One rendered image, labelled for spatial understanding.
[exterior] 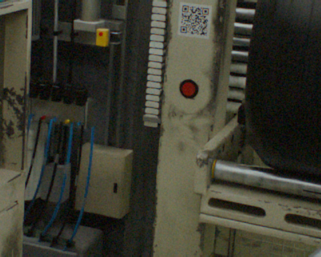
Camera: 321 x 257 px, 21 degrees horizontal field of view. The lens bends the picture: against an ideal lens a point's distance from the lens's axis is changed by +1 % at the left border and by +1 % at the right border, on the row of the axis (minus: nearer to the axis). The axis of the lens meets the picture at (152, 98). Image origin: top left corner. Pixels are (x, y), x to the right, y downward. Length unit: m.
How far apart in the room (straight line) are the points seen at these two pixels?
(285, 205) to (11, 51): 0.67
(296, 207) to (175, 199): 0.32
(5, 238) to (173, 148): 0.46
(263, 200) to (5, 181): 0.56
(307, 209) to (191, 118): 0.34
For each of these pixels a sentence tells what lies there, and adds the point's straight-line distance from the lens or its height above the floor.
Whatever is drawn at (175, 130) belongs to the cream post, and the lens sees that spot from 2.04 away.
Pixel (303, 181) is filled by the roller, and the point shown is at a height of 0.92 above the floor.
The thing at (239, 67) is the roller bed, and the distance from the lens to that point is 2.39.
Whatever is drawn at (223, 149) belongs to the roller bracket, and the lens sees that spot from 2.05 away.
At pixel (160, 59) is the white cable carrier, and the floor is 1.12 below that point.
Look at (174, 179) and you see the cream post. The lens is 2.08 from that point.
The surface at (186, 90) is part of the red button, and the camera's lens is 2.01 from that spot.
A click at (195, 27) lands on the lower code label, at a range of 1.98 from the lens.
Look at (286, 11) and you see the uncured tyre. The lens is 1.74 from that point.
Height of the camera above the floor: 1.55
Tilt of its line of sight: 15 degrees down
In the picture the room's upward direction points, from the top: 4 degrees clockwise
